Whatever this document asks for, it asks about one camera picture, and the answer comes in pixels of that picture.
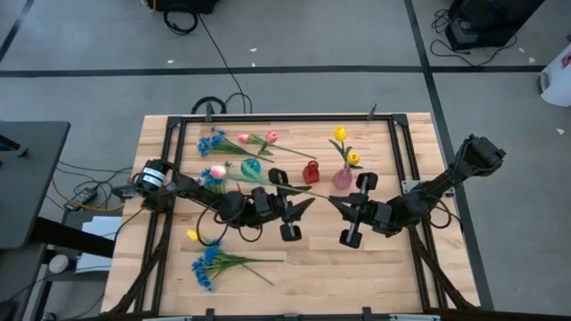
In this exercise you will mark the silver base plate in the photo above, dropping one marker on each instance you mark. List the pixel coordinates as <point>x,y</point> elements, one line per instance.
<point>408,186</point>

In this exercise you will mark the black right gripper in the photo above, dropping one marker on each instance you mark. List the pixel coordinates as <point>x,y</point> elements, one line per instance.
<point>377,216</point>

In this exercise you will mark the white round object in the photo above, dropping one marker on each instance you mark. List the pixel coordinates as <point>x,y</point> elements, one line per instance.
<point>58,264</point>

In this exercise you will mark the pink ribbed glass vase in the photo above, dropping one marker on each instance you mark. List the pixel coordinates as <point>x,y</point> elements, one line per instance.
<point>342,180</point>

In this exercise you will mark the pink artificial tulip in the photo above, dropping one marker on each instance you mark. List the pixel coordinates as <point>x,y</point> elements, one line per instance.
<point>218,171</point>
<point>271,136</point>
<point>243,138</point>

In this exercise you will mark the black power adapter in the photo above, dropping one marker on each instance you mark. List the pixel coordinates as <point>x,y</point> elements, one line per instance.
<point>85,195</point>

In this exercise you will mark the white papers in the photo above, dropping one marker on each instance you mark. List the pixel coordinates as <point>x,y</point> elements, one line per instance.
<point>100,227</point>

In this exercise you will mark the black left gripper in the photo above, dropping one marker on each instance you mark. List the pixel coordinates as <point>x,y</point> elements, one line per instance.
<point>267,203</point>

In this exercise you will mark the black equipment cart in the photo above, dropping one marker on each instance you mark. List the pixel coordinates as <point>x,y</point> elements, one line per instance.
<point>187,5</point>

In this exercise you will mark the black aluminium table frame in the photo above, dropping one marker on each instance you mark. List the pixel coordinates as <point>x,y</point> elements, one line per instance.
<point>290,118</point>

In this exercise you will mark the teal glass vase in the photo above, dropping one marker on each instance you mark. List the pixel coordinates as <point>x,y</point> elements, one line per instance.
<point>250,168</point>

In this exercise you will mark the blue artificial flower bunch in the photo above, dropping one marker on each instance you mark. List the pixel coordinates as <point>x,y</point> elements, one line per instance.
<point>209,256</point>
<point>209,180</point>
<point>209,143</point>

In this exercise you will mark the white appliance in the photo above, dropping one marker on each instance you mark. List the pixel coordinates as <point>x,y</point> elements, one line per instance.
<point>560,84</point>

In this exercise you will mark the white strip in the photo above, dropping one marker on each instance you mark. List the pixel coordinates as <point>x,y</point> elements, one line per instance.
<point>415,318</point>

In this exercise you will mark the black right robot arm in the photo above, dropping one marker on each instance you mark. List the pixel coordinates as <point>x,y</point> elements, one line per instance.
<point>428,196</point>

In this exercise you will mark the black desk foot beam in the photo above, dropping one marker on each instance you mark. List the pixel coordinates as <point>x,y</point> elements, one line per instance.
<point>67,236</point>

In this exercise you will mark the red ribbed glass vase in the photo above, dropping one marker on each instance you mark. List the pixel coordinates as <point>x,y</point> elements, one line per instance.
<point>311,175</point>

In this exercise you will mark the yellow artificial tulip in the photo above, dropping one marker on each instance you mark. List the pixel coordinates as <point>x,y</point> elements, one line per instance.
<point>192,234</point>
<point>340,133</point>
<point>353,158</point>

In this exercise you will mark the black frame bracket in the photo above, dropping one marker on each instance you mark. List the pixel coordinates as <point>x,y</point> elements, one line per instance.
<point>209,313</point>
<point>208,111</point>
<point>371,113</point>
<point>366,313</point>

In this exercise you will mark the black desk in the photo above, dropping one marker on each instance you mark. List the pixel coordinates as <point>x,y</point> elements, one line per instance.
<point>27,178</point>

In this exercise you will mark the black equipment case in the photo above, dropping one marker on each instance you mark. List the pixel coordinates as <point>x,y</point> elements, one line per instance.
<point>490,18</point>

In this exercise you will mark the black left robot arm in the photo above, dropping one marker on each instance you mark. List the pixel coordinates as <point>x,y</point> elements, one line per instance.
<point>232,207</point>

